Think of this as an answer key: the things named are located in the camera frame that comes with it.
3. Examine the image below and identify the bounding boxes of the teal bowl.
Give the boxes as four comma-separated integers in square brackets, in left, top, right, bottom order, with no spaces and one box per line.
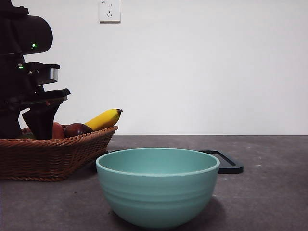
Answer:
[95,147,220,230]

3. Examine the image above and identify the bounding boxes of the red apple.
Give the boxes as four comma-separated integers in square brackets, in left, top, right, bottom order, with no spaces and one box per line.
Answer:
[51,122,65,140]

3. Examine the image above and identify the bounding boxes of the dark red plum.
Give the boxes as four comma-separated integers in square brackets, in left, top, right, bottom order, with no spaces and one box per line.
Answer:
[64,123,94,139]

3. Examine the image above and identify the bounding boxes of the brown wicker basket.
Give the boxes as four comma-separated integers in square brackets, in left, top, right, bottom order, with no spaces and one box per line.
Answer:
[0,125,119,182]

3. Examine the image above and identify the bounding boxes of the yellow banana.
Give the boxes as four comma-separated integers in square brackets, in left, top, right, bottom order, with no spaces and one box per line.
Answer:
[84,108,123,132]

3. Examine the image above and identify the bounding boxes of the black tray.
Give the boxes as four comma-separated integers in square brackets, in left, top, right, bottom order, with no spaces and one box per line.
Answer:
[90,149,244,175]

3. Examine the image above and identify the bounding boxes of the pale grey camera box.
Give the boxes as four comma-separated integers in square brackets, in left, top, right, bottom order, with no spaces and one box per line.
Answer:
[36,63,61,85]

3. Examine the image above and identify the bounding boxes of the white wall socket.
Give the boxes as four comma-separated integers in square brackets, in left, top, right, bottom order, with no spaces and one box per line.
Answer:
[99,0,121,24]

